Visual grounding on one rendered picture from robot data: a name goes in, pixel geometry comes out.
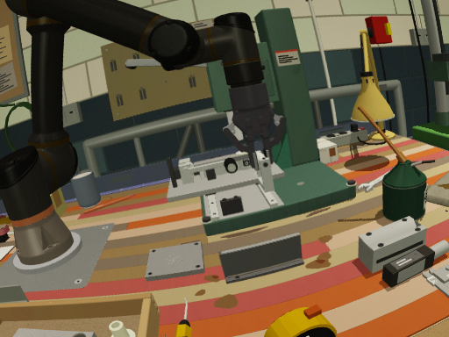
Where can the tan pegboard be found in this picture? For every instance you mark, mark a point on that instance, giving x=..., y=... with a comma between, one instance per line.
x=158, y=91

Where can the grey mug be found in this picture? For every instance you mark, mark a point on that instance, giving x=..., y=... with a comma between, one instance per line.
x=86, y=189

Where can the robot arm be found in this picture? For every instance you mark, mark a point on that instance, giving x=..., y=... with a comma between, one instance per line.
x=45, y=87

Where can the light grey slotted block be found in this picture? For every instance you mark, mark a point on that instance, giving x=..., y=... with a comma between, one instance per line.
x=382, y=242

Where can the green arbor press body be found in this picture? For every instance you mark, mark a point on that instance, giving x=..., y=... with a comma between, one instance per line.
x=294, y=123

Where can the grey wall socket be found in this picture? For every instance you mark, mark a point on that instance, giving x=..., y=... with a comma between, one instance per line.
x=72, y=114
x=418, y=37

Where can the white control box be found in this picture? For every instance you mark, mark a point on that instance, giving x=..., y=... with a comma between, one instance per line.
x=326, y=151

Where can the grey metal bar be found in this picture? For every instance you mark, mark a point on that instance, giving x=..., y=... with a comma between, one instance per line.
x=52, y=333

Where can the black stop block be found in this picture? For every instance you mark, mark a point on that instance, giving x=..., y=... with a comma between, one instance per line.
x=231, y=205

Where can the grey angle bracket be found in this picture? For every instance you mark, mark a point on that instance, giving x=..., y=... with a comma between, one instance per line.
x=259, y=259

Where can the black box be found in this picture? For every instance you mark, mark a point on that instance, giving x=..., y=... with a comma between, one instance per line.
x=407, y=268

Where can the grey cylinder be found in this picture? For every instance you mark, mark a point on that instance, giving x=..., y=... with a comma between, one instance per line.
x=441, y=248

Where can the white paper sheet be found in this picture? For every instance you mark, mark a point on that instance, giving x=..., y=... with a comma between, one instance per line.
x=6, y=253

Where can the red wall switch box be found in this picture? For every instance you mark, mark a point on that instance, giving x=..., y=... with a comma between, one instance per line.
x=375, y=30

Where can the grey slide rail plate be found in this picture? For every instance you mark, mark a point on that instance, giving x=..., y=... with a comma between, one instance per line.
x=256, y=200

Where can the green oil can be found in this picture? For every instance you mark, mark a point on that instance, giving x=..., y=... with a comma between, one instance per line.
x=403, y=193

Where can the light grey plate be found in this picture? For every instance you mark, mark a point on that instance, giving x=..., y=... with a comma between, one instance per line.
x=440, y=281

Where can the grey rag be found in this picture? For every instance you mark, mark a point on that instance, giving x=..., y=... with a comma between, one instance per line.
x=438, y=191

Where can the notice board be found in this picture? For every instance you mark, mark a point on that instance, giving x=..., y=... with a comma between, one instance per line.
x=8, y=70

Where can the orange pencil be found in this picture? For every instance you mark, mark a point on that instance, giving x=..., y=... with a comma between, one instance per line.
x=112, y=202

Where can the yellow tape measure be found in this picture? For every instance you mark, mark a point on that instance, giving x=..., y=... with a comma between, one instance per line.
x=291, y=323

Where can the red tin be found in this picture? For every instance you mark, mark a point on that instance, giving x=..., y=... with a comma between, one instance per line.
x=2, y=232

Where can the grey square plate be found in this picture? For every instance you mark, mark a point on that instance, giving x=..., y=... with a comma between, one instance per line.
x=175, y=263

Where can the grey mounting plate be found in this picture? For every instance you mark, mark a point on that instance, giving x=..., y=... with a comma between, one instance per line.
x=87, y=252

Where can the green drill press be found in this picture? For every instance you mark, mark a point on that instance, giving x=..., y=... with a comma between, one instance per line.
x=442, y=66

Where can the grey tube railing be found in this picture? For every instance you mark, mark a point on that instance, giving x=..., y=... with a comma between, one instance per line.
x=151, y=130

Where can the grey shuttle plate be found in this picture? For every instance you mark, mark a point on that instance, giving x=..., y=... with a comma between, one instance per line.
x=196, y=189

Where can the white spanner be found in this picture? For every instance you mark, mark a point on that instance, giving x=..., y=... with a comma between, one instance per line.
x=372, y=183

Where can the yellow screwdriver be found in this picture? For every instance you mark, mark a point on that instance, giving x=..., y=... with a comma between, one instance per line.
x=183, y=330

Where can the white thin pipe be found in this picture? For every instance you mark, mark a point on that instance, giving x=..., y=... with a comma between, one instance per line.
x=322, y=52

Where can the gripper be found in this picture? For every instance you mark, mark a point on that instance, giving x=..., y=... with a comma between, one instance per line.
x=250, y=105

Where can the small black block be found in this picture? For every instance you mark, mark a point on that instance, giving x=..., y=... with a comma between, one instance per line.
x=210, y=174

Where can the yellow desk lamp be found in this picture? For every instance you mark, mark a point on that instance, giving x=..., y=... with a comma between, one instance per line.
x=372, y=101

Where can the wooden tray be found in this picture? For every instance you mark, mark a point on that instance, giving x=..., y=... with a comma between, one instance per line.
x=70, y=309

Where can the white plastic sleeve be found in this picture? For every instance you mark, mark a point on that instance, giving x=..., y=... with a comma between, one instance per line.
x=119, y=330

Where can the white press ram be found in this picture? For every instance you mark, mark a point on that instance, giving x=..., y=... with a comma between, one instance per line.
x=234, y=128

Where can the yellow box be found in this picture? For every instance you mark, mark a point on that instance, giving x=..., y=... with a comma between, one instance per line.
x=58, y=203

